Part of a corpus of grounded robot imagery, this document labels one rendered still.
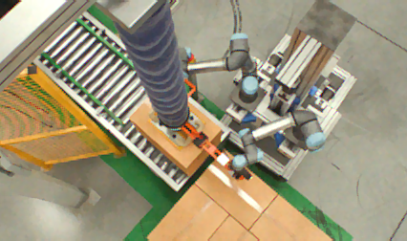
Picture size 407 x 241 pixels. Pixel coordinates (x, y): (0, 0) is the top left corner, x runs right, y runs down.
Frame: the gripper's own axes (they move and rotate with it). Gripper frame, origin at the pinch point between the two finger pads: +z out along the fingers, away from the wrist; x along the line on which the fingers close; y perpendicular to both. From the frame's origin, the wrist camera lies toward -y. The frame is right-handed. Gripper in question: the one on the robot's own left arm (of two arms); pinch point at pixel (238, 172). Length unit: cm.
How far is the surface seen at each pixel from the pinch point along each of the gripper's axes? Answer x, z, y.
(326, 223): -40, 120, -88
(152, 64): 9, -116, 53
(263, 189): -15, 66, -22
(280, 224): -2, 66, -51
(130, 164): 45, 121, 92
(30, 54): 45, -177, 55
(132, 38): 13, -140, 56
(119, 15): 16, -167, 51
